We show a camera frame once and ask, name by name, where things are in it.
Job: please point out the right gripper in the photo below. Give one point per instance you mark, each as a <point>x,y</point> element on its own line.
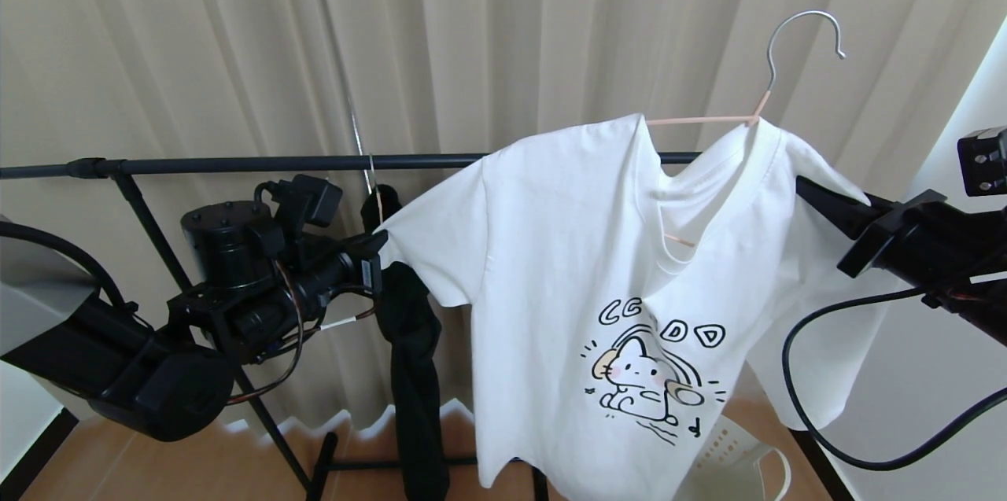
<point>905,241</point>

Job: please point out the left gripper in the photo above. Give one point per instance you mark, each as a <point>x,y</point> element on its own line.
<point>358,269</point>

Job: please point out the pink clothes hanger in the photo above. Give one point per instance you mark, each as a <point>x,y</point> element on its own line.
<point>378,202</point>
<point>700,120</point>

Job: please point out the black shorts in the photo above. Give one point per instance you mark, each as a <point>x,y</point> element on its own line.
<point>417,407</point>

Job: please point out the white garment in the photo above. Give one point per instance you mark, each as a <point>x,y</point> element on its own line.
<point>566,265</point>

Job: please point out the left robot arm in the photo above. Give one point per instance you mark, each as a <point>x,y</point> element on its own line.
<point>157,383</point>

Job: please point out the black clothes rack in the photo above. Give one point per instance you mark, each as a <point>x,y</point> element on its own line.
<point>236,164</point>

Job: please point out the white laundry basket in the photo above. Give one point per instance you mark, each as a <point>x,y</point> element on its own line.
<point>755,469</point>

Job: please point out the beige curtain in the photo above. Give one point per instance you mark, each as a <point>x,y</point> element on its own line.
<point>551,29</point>

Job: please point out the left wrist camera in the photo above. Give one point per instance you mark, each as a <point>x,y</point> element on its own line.
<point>311,198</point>

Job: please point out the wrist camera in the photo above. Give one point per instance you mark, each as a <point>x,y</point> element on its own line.
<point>311,198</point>
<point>983,163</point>

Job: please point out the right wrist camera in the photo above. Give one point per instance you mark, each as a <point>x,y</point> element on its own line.
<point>983,163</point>

